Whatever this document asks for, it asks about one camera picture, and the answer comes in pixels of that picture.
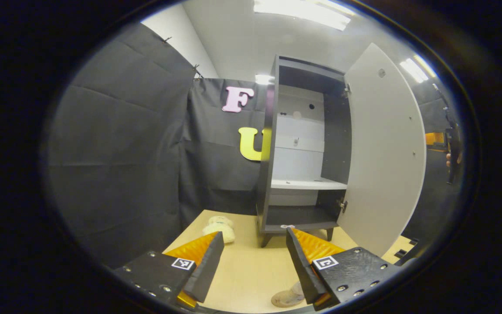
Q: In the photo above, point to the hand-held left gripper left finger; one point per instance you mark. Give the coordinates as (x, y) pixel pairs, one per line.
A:
(207, 270)

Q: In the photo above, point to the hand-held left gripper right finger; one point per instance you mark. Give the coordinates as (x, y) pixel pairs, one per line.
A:
(301, 270)

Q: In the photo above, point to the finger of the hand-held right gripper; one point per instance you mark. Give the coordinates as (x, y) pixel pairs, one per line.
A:
(435, 139)

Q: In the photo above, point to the dark grey cabinet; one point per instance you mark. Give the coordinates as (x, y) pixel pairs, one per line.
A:
(336, 144)

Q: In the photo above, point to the metal door hinge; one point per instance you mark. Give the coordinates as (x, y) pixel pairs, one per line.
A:
(343, 206)
(346, 90)

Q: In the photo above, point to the cream plush toy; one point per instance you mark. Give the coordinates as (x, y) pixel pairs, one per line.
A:
(219, 229)

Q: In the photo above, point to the large ceiling light panel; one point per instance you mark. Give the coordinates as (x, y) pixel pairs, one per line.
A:
(303, 13)

